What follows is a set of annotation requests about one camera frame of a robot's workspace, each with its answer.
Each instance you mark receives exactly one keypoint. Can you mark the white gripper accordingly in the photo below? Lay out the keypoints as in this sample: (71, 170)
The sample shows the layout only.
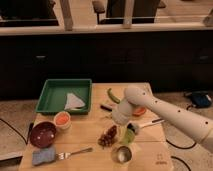
(122, 113)

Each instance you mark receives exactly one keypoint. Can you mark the dark red grape bunch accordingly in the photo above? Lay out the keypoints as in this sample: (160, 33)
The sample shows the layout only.
(108, 138)

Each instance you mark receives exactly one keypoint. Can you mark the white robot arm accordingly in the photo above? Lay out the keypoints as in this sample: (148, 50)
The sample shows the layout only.
(197, 127)

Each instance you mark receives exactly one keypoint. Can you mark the green chili pepper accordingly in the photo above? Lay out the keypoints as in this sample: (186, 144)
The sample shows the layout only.
(112, 96)

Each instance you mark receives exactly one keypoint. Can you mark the orange plate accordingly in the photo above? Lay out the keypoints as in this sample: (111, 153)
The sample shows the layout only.
(139, 111)

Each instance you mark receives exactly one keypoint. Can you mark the small black marker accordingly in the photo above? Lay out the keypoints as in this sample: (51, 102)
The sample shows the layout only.
(105, 107)

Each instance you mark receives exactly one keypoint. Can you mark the silver metal cup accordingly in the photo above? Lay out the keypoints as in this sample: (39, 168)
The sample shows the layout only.
(121, 154)

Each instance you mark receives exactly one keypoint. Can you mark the white folded cloth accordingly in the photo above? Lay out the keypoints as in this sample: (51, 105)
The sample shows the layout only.
(73, 102)

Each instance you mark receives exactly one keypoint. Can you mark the green plastic tray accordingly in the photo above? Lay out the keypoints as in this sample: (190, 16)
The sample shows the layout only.
(56, 93)

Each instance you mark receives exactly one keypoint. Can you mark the orange filled white cup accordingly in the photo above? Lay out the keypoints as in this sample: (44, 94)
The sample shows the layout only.
(62, 120)

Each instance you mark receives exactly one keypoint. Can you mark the silver fork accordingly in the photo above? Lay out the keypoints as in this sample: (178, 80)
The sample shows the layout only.
(66, 155)

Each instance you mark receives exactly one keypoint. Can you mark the blue bag on floor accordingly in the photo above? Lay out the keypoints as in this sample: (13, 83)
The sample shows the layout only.
(199, 99)

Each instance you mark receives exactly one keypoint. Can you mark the maroon bowl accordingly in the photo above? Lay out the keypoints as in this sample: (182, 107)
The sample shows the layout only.
(43, 135)

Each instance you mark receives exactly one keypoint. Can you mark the blue sponge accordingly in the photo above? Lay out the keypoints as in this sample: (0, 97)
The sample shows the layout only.
(45, 155)

